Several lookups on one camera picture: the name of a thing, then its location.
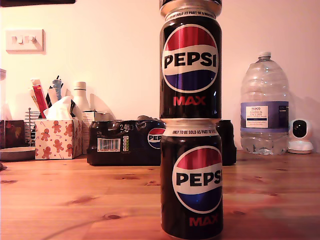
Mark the small brown carton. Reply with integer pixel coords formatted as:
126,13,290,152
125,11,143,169
94,111,111,123

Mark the grey shallow dish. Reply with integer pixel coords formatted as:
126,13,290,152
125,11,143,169
0,146,37,162

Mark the gingerbread print tissue box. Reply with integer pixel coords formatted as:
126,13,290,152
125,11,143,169
34,119,83,160

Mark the small white printed carton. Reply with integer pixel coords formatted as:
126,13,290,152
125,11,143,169
81,110,97,155

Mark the metal wire rack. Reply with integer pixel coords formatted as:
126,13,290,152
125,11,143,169
24,107,42,148

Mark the small white round camera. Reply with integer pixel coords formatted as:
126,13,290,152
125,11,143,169
287,118,315,155

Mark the white black-striped packet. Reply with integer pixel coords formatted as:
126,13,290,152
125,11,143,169
45,87,61,109

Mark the black Pepsi Max can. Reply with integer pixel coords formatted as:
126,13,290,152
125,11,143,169
158,7,223,124
160,121,224,240
158,0,223,12

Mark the dark reddish wooden box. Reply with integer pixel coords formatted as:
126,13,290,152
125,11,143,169
0,119,26,149

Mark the shrink-wrapped Pepsi can multipack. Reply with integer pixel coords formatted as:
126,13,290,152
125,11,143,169
86,114,238,167

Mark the large clear water bottle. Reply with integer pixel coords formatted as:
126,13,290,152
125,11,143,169
240,51,290,156

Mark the white bottle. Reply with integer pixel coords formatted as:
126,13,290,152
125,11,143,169
71,81,91,118

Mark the white wall switch plate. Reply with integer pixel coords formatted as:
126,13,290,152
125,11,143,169
5,28,46,55

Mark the white paper tissue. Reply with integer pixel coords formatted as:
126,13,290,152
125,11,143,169
43,96,76,121

